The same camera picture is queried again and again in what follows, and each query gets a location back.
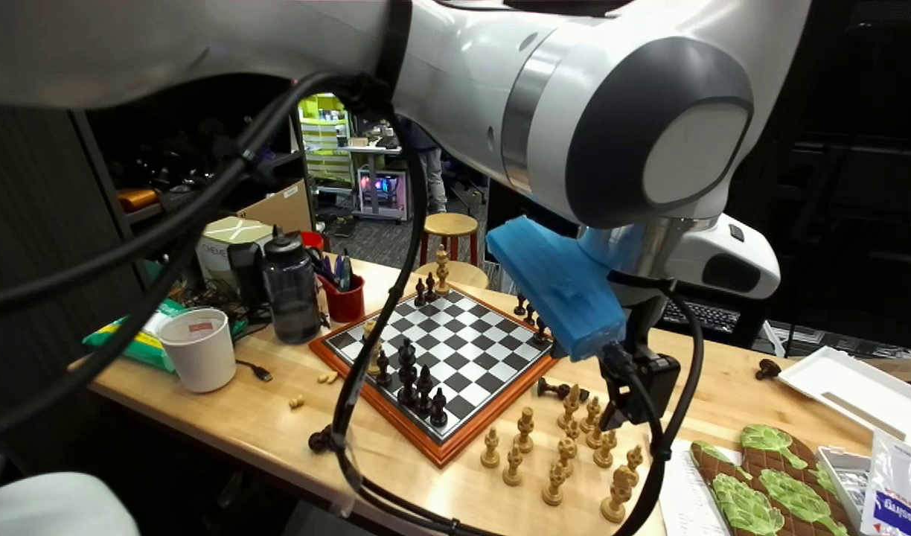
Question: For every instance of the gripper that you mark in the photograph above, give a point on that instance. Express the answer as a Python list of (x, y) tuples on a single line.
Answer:
[(653, 376)]

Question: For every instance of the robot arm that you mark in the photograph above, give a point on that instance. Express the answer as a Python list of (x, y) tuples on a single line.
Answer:
[(463, 82)]

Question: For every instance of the dark chess piece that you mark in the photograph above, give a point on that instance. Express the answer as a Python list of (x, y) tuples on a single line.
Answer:
[(407, 353), (430, 289), (408, 388), (321, 439), (539, 333), (420, 294), (520, 305), (424, 391), (554, 388), (439, 409), (530, 313), (383, 371), (766, 368)]

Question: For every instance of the wooden chess board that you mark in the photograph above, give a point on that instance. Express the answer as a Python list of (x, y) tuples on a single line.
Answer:
[(474, 350)]

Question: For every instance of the tall light brown chess piece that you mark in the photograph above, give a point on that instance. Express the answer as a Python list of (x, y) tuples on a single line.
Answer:
[(442, 272)]

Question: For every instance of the black keyboard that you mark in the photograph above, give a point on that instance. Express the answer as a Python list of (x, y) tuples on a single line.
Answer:
[(705, 316)]

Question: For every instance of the sheet of paper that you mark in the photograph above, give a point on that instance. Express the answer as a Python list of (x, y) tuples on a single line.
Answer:
[(682, 495)]

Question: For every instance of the brown and green oven mitt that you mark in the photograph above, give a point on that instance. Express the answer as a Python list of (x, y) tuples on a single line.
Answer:
[(768, 491)]

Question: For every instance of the white tray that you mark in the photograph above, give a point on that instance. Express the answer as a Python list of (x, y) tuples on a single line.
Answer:
[(850, 387)]

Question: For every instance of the clear plastic container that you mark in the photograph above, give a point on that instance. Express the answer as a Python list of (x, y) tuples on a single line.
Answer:
[(846, 476)]

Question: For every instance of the wooden stool with red legs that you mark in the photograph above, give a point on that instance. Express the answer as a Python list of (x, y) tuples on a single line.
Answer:
[(450, 224)]

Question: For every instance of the white sachet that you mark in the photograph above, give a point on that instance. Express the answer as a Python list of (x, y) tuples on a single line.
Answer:
[(902, 484)]

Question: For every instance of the person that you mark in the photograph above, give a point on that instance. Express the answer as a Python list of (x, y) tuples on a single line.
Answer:
[(433, 175)]

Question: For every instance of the red cup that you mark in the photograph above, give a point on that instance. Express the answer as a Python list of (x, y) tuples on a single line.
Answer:
[(345, 304)]

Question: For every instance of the lit computer case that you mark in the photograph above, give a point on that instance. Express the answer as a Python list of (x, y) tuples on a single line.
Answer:
[(385, 193)]

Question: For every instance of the peanut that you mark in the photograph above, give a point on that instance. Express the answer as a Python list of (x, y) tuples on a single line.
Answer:
[(297, 402), (327, 377)]

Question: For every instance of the bunch of pens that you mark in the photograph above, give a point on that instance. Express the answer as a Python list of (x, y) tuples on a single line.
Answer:
[(341, 269)]

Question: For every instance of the dark water bottle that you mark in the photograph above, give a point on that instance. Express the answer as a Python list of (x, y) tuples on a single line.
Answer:
[(292, 294)]

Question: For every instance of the cardboard box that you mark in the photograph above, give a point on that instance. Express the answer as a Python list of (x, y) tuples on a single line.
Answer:
[(284, 208)]

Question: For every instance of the green shelf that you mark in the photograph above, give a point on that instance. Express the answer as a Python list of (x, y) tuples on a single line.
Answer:
[(323, 138)]

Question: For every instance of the white box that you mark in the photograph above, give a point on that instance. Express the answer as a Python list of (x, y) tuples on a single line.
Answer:
[(221, 242)]

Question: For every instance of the white paper cup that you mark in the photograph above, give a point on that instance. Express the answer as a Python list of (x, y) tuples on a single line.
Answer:
[(201, 353)]

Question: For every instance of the green packet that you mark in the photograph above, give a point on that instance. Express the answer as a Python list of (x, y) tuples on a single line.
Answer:
[(139, 344)]

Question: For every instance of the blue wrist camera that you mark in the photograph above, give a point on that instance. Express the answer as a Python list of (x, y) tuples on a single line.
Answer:
[(556, 286)]

